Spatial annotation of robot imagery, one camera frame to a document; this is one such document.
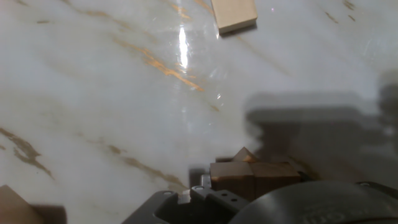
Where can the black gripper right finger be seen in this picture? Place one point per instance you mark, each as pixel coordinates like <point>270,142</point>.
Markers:
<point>306,176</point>

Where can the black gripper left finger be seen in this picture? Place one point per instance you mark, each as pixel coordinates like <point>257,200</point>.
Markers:
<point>186,208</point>

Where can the white marble pattern sheet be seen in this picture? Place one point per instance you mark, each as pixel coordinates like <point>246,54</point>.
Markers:
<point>109,93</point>

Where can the medium wooden cube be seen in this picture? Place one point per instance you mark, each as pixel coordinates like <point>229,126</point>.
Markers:
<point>15,207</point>

